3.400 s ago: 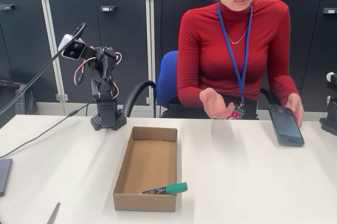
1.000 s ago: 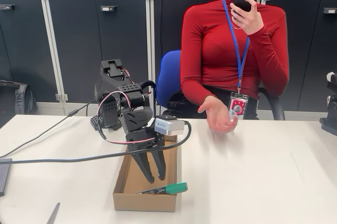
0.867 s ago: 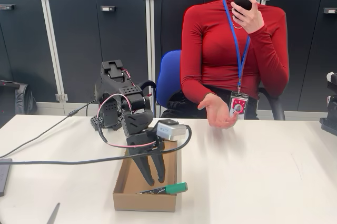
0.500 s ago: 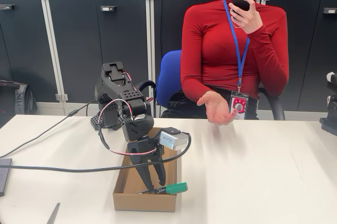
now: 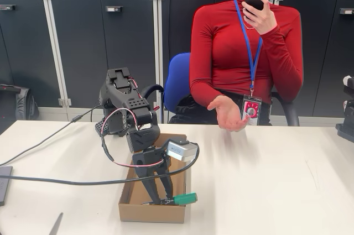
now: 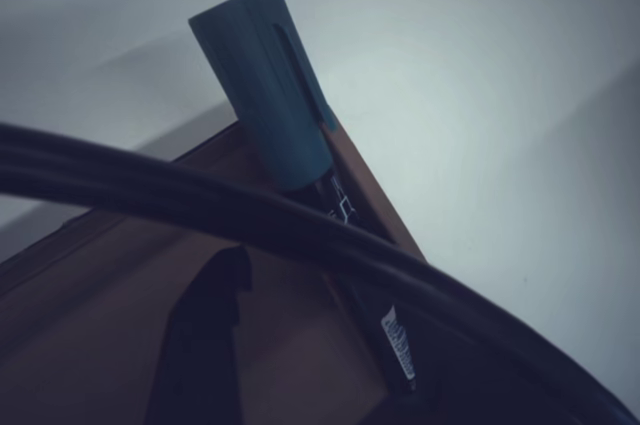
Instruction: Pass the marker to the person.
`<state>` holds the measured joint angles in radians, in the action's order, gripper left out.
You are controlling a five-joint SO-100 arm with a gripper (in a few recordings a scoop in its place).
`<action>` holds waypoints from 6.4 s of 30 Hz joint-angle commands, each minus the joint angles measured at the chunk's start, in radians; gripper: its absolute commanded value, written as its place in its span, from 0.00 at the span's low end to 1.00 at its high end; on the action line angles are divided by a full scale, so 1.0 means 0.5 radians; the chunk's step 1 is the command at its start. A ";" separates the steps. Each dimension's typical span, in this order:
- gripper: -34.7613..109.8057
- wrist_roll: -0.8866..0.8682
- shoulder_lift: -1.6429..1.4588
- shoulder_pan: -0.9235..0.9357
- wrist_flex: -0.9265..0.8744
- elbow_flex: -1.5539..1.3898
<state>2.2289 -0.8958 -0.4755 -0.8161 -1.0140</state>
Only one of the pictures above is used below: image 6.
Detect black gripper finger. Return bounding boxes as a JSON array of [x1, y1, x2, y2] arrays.
[[144, 244, 254, 425]]

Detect green capped black marker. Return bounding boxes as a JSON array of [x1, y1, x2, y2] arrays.
[[187, 0, 419, 397]]

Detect brown cardboard box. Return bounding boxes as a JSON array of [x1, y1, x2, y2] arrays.
[[0, 109, 427, 425]]

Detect thick black cable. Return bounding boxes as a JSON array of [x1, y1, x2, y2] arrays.
[[0, 121, 640, 425]]

